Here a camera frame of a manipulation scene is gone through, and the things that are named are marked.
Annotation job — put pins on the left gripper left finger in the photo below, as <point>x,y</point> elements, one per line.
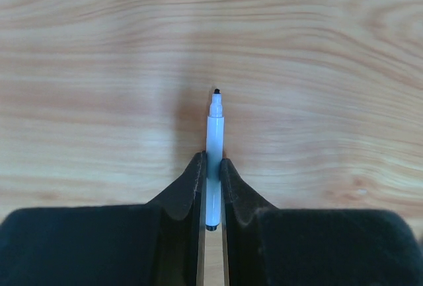
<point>160,242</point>

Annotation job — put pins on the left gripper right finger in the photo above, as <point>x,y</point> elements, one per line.
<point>266,245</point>

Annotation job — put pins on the white thin pen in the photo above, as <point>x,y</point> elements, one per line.
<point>214,155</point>

